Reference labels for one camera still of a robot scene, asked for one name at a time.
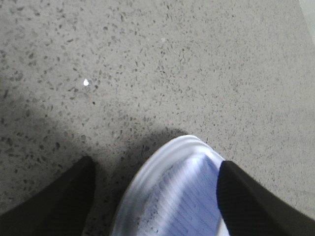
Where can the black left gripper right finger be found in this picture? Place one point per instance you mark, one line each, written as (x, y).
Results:
(249, 209)

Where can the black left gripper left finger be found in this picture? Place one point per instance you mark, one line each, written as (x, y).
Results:
(60, 209)

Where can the light blue slipper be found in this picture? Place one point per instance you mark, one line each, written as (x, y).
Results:
(174, 193)

